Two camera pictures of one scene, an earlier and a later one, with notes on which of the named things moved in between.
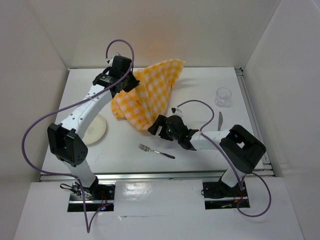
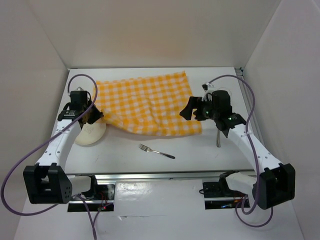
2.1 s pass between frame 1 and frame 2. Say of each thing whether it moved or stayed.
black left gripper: moved
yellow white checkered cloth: moved
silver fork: stayed
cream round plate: stayed
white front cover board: stayed
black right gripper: moved
